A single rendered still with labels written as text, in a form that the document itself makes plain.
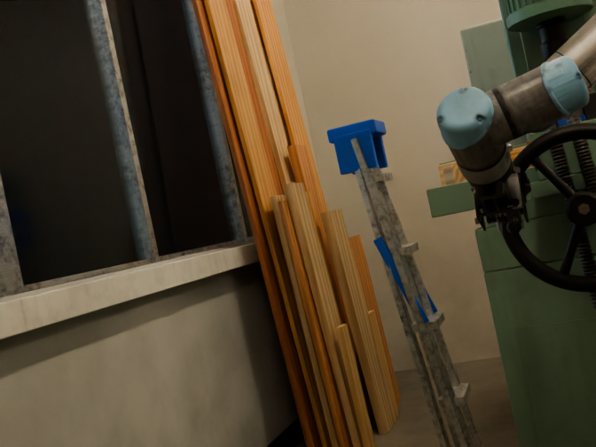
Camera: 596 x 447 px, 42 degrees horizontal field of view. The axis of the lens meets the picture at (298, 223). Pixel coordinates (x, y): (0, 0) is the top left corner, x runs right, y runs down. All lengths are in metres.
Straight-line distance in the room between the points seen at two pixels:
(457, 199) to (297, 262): 1.33
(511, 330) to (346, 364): 1.35
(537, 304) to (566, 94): 0.64
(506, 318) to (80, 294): 1.03
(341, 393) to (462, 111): 2.02
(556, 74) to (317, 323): 1.98
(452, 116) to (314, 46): 3.33
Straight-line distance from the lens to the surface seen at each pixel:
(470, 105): 1.06
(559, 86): 1.08
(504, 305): 1.63
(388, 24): 4.27
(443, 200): 1.63
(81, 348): 2.10
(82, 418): 2.08
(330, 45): 4.33
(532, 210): 1.61
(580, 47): 1.22
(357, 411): 2.95
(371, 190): 2.42
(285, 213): 2.86
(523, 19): 1.72
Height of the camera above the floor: 0.88
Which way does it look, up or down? level
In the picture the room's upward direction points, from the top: 12 degrees counter-clockwise
